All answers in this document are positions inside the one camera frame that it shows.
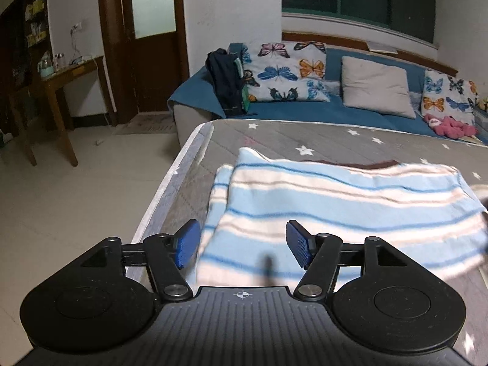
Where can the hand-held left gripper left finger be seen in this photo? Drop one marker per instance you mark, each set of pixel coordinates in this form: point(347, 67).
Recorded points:
point(186, 244)

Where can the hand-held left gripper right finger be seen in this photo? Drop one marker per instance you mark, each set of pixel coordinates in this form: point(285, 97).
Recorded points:
point(299, 244)

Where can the blue white striped garment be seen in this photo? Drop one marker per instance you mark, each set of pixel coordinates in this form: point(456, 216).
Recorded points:
point(343, 206)

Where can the grey star-print tablecloth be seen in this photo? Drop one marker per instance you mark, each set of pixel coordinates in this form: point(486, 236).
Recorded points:
point(305, 137)

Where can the grey doormat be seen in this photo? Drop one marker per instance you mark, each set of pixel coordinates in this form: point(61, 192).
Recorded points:
point(146, 124)

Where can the blue sofa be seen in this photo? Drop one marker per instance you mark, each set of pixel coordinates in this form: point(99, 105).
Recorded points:
point(297, 110)

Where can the dark backpack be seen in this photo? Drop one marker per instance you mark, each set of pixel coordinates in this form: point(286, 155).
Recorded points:
point(225, 80)

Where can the brown wooden door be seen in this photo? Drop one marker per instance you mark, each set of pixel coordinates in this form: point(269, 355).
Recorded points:
point(152, 76)

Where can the large butterfly-print pillow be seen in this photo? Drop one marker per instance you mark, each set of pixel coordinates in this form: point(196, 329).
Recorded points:
point(286, 72)

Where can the plain grey pillow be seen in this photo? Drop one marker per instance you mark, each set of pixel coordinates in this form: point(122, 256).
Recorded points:
point(375, 87)

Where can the pink plush toy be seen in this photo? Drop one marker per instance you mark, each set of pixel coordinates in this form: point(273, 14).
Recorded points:
point(448, 126)

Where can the wooden side table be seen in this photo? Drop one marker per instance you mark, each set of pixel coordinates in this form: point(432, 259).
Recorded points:
point(61, 80)

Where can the small butterfly-print pillow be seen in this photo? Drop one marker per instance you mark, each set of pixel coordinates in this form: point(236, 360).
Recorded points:
point(446, 95)

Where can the book on window sill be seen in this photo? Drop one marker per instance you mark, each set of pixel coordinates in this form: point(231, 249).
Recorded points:
point(381, 47)

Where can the dark wooden shelf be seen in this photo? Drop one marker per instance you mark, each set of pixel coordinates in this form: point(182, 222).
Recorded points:
point(23, 45)

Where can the white wall socket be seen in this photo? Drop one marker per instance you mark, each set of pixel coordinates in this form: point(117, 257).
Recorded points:
point(77, 27)

